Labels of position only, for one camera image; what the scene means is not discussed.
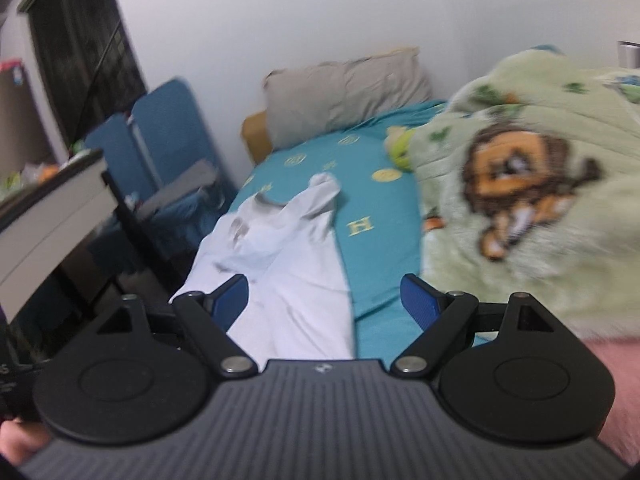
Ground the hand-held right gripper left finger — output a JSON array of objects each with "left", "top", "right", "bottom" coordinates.
[{"left": 97, "top": 274, "right": 258, "bottom": 377}]

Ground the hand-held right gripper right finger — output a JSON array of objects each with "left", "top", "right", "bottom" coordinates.
[{"left": 390, "top": 273, "right": 556, "bottom": 378}]

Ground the white garment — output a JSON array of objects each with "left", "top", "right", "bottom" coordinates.
[{"left": 170, "top": 172, "right": 357, "bottom": 361}]

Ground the person's left hand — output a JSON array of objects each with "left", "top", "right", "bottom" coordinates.
[{"left": 0, "top": 417, "right": 52, "bottom": 467}]

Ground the bed with teal sheet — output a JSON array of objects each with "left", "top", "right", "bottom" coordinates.
[{"left": 227, "top": 100, "right": 493, "bottom": 361}]

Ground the green lion print blanket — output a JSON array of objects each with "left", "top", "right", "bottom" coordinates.
[{"left": 410, "top": 45, "right": 640, "bottom": 341}]

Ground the green plush toy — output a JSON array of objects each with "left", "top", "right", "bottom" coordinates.
[{"left": 384, "top": 126, "right": 418, "bottom": 170}]

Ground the yellow headboard cushion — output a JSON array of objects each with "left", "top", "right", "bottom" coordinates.
[{"left": 242, "top": 111, "right": 274, "bottom": 166}]

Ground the white table with dark top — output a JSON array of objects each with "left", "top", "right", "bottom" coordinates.
[{"left": 0, "top": 149, "right": 121, "bottom": 323}]

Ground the blue covered chair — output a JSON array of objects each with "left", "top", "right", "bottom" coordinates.
[
  {"left": 131, "top": 77, "right": 239, "bottom": 253},
  {"left": 82, "top": 112, "right": 153, "bottom": 263}
]

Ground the pink fluffy cloth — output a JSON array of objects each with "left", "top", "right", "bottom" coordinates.
[{"left": 582, "top": 337, "right": 640, "bottom": 466}]

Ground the grey pillow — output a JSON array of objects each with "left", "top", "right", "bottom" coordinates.
[{"left": 263, "top": 52, "right": 433, "bottom": 150}]

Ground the cardboard box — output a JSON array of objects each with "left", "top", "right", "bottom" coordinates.
[{"left": 0, "top": 57, "right": 68, "bottom": 171}]

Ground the dark door with grille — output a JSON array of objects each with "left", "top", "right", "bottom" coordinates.
[{"left": 17, "top": 0, "right": 148, "bottom": 150}]

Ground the pink item on refrigerator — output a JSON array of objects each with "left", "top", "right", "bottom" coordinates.
[{"left": 0, "top": 58, "right": 27, "bottom": 86}]

